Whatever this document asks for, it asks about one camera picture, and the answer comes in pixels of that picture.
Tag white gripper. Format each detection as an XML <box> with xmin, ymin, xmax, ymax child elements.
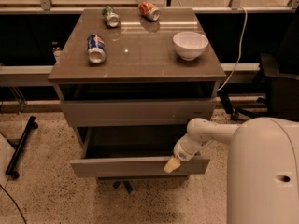
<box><xmin>164</xmin><ymin>133</ymin><xmax>212</xmax><ymax>174</ymax></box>

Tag grey drawer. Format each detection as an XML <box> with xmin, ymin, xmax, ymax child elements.
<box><xmin>70</xmin><ymin>125</ymin><xmax>209</xmax><ymax>179</ymax></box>
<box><xmin>61</xmin><ymin>99</ymin><xmax>216</xmax><ymax>127</ymax></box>

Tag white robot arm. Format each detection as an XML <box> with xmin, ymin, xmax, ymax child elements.
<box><xmin>164</xmin><ymin>117</ymin><xmax>299</xmax><ymax>224</ymax></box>

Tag grey top drawer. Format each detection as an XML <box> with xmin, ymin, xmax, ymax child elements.
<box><xmin>61</xmin><ymin>99</ymin><xmax>216</xmax><ymax>127</ymax></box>

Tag grey drawer cabinet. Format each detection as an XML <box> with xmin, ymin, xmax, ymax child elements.
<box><xmin>47</xmin><ymin>7</ymin><xmax>227</xmax><ymax>182</ymax></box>

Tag blue tape cross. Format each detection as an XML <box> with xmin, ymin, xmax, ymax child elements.
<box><xmin>112</xmin><ymin>180</ymin><xmax>135</xmax><ymax>195</ymax></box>

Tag white bowl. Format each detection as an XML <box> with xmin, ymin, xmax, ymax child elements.
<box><xmin>173</xmin><ymin>32</ymin><xmax>209</xmax><ymax>61</ymax></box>

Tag blue pepsi can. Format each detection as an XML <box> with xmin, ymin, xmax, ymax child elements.
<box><xmin>87</xmin><ymin>35</ymin><xmax>106</xmax><ymax>63</ymax></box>

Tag black office chair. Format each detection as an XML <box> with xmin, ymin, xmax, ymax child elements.
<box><xmin>218</xmin><ymin>10</ymin><xmax>299</xmax><ymax>121</ymax></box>

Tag black wheeled stand leg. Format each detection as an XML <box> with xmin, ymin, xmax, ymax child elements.
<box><xmin>5</xmin><ymin>116</ymin><xmax>38</xmax><ymax>179</ymax></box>

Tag red orange soda can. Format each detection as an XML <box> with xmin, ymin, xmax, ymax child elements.
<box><xmin>138</xmin><ymin>1</ymin><xmax>160</xmax><ymax>21</ymax></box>

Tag green soda can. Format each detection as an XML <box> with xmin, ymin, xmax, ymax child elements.
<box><xmin>102</xmin><ymin>6</ymin><xmax>120</xmax><ymax>28</ymax></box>

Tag white cable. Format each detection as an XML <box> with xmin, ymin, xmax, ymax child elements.
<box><xmin>217</xmin><ymin>7</ymin><xmax>249</xmax><ymax>91</ymax></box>

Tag black floor cable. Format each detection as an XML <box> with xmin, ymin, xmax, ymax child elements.
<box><xmin>0</xmin><ymin>182</ymin><xmax>28</xmax><ymax>224</ymax></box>

